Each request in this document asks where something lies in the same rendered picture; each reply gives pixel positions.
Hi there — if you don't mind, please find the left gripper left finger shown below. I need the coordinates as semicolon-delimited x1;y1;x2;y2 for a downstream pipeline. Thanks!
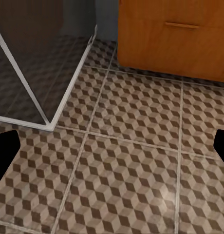
0;130;20;180

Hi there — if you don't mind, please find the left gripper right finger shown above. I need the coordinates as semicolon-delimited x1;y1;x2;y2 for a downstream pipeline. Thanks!
213;129;224;162

